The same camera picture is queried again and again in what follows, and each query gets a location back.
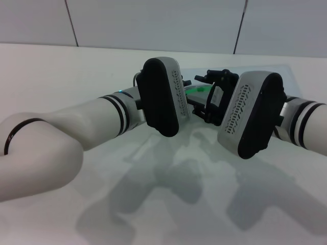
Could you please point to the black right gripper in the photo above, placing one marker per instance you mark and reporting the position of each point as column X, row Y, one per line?
column 222, row 94

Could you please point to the transparent document bag green zipper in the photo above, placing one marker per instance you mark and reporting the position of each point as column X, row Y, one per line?
column 288, row 79

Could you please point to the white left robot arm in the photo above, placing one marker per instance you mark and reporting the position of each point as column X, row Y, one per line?
column 64, row 132

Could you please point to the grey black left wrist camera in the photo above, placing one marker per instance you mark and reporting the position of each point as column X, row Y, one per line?
column 158, row 97

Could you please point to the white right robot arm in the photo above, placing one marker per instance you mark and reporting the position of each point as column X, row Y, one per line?
column 304, row 122

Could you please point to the green zipper slider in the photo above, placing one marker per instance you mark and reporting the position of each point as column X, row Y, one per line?
column 200, row 89

